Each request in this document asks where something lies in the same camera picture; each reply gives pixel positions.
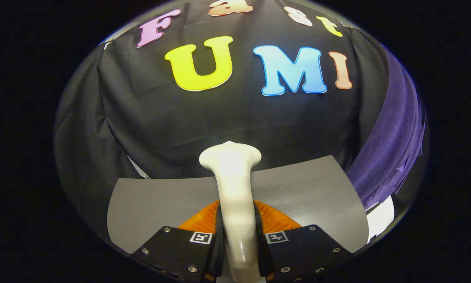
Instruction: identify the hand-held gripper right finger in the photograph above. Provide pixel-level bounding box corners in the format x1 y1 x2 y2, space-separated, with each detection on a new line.
254 200 354 283

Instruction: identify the grey cabinet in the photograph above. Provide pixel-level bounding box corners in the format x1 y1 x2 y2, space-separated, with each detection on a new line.
107 155 370 254

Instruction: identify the white shirt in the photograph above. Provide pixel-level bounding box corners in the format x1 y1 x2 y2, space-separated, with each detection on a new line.
364 195 396 241

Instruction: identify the white garment steamer head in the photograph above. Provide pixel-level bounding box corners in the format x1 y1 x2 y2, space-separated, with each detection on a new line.
199 141 265 283

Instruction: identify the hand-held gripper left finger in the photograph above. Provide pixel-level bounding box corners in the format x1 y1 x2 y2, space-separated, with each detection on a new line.
131 200 225 283

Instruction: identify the black backdrop cloth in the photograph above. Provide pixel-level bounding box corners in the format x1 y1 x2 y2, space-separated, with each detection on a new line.
98 0 389 179
54 47 142 236

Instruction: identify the purple corduroy jacket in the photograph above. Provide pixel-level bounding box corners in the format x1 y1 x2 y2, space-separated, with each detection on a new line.
346 45 425 211

